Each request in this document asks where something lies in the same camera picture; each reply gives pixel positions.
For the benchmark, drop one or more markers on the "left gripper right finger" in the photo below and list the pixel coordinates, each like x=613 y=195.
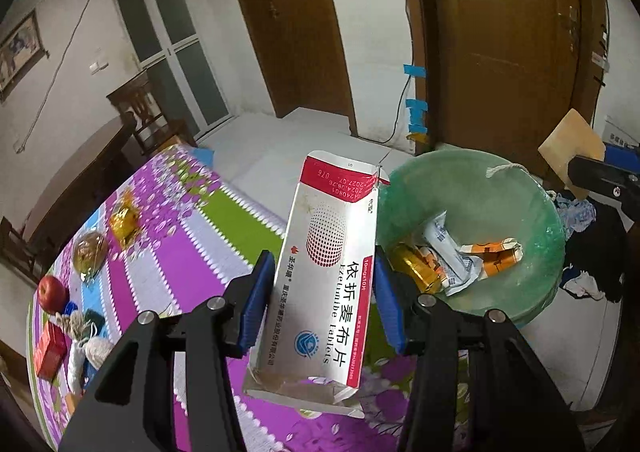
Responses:
x=395 y=296

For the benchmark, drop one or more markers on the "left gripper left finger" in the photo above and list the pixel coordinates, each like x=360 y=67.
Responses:
x=247 y=298

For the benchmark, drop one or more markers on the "yellow snack wrapper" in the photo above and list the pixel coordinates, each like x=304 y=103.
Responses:
x=406 y=259

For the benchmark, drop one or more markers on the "white alcohol wipes packet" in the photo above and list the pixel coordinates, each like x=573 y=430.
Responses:
x=461 y=270

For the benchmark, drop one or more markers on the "white red medicine box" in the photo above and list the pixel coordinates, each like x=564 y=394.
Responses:
x=310 y=349

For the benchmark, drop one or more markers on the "green lined trash bin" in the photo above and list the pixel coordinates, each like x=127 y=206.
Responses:
x=485 y=198

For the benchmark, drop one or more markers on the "floral purple striped tablecloth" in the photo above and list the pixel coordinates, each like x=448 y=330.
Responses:
x=198 y=232

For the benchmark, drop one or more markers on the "golden foil wrapper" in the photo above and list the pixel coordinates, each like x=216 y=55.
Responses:
x=125 y=219

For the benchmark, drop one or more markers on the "round pastry in plastic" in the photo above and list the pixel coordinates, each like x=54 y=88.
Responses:
x=89 y=254

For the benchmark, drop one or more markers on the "crumpled white tissue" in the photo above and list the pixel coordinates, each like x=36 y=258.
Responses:
x=86 y=345

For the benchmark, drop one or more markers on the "brown wooden door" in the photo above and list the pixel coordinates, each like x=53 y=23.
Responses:
x=300 y=53
x=499 y=75

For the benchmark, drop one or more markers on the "red apple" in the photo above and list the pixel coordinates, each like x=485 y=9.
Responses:
x=52 y=294

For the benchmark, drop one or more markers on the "dark wooden dining table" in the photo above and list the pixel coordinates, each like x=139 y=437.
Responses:
x=84 y=182

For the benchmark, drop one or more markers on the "red snack packet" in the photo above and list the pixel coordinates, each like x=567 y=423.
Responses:
x=50 y=352

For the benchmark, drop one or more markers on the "wooden chair by door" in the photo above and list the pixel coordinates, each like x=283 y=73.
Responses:
x=154 y=130

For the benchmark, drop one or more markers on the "wooden chair left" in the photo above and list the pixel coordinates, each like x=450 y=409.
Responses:
x=16 y=254

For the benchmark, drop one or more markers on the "white glass double door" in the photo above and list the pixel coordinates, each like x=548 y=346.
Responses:
x=170 y=52

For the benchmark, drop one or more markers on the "blue tape strips on wall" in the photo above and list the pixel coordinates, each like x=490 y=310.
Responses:
x=417 y=108

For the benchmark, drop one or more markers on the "framed wall picture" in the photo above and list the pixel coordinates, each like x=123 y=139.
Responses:
x=20 y=52

